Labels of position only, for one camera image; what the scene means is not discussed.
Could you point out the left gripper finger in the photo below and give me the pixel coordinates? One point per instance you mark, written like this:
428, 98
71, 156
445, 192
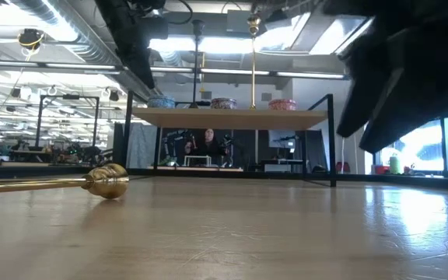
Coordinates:
136, 50

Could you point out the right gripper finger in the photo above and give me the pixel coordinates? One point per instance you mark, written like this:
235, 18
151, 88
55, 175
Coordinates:
430, 85
372, 74

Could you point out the blue patterned candle tin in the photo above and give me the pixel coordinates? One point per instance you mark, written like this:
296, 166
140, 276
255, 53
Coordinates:
161, 102

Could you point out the black candlestick holder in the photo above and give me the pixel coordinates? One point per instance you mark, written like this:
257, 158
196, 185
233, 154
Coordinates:
197, 29

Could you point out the pink patterned candle tin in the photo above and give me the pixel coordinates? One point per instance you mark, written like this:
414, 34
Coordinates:
282, 104

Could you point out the maroon patterned candle tin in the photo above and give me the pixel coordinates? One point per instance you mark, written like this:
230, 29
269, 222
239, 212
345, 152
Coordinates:
223, 103

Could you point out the gold candlestick holder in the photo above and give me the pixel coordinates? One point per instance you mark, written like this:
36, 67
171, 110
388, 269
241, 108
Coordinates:
253, 25
109, 182

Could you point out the green bottle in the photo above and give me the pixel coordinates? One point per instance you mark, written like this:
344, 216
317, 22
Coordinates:
395, 165

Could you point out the red container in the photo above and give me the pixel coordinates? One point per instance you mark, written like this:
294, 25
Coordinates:
380, 170

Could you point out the long linear ceiling light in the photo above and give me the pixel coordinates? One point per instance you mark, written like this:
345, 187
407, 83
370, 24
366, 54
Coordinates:
232, 71

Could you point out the background monitor screen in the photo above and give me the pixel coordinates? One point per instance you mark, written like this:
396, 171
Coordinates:
282, 139

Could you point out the wooden shelf with black legs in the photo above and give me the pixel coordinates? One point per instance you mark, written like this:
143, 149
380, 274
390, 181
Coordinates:
228, 118

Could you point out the person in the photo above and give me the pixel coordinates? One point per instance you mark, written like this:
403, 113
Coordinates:
208, 145

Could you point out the small white rack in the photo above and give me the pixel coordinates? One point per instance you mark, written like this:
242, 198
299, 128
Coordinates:
197, 156

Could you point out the silver ventilation duct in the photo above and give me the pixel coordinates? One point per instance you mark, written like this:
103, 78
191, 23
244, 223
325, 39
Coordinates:
80, 44

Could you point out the black window frame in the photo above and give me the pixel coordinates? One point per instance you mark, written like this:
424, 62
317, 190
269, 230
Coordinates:
443, 155

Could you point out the black background rig frame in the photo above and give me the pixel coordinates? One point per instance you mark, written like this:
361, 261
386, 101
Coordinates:
96, 116

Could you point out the black aluminium table frame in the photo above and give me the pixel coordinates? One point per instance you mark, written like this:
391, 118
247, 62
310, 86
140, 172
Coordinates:
364, 178

